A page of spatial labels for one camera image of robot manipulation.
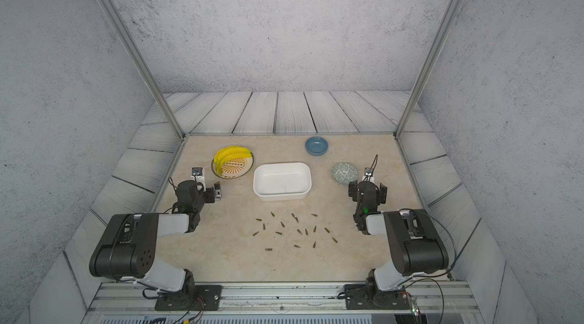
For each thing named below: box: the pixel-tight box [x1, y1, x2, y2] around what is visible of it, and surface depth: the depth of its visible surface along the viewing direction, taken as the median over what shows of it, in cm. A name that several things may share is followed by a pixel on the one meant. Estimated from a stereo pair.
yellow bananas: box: [214, 146, 253, 176], surface depth 109 cm
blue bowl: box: [304, 136, 329, 157], surface depth 116 cm
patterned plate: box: [210, 152, 255, 180], surface depth 110 cm
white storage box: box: [252, 162, 312, 202], surface depth 103 cm
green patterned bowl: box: [331, 162, 359, 186], surface depth 104 cm
